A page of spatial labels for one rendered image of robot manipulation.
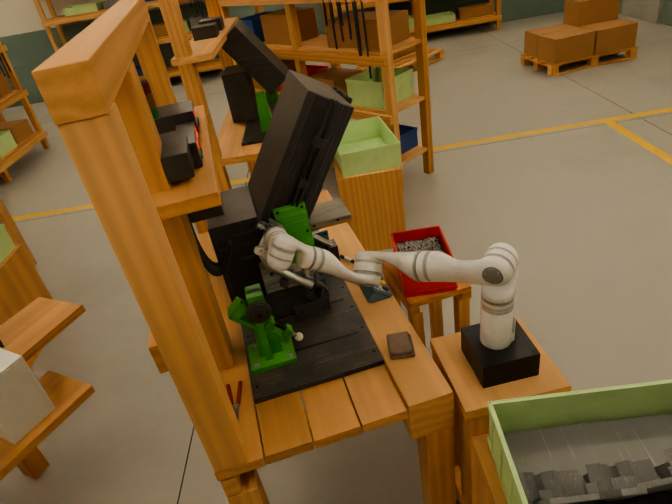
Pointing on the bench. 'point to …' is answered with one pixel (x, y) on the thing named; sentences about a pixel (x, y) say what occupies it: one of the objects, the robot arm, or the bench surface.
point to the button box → (375, 293)
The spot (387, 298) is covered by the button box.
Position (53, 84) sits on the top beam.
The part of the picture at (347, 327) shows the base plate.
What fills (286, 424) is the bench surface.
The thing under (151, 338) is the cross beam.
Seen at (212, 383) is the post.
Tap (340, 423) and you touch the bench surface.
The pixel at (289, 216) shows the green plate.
